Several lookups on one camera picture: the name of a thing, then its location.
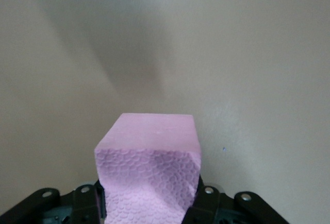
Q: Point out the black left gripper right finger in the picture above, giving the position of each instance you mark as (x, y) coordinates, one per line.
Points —
(208, 206)

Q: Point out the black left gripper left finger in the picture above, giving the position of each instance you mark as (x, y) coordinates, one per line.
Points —
(82, 206)

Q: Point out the pink foam block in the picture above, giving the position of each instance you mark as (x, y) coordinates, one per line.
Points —
(149, 141)

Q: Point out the brown table cover sheet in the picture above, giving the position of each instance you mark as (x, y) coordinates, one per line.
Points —
(51, 54)

